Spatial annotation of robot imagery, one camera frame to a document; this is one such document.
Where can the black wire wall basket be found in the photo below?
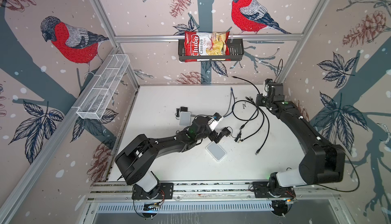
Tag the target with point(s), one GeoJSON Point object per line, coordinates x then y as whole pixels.
{"type": "Point", "coordinates": [234, 46]}

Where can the black cable gold green plug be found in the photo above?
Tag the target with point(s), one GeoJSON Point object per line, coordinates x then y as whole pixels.
{"type": "Point", "coordinates": [258, 131]}

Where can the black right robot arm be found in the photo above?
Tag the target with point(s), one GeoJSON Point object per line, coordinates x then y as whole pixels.
{"type": "Point", "coordinates": [323, 162]}

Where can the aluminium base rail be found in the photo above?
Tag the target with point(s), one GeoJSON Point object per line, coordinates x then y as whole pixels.
{"type": "Point", "coordinates": [228, 190]}

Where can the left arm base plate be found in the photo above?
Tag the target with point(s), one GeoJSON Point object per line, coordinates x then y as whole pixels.
{"type": "Point", "coordinates": [162, 191]}

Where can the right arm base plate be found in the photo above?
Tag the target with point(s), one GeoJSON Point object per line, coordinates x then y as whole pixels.
{"type": "Point", "coordinates": [264, 189]}

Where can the white mesh wall shelf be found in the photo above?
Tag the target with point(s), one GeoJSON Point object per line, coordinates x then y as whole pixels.
{"type": "Point", "coordinates": [100, 95]}

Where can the black adapter with cord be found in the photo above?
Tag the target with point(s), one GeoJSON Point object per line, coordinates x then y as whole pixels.
{"type": "Point", "coordinates": [179, 110]}

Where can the red cassava chips bag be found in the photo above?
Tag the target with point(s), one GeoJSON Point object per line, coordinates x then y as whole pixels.
{"type": "Point", "coordinates": [206, 43]}

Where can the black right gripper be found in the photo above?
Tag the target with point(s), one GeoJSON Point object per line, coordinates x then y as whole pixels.
{"type": "Point", "coordinates": [257, 98]}

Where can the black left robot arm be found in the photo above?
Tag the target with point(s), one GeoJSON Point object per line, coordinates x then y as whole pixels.
{"type": "Point", "coordinates": [135, 160]}

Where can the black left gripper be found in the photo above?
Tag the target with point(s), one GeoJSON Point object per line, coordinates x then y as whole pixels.
{"type": "Point", "coordinates": [217, 139]}

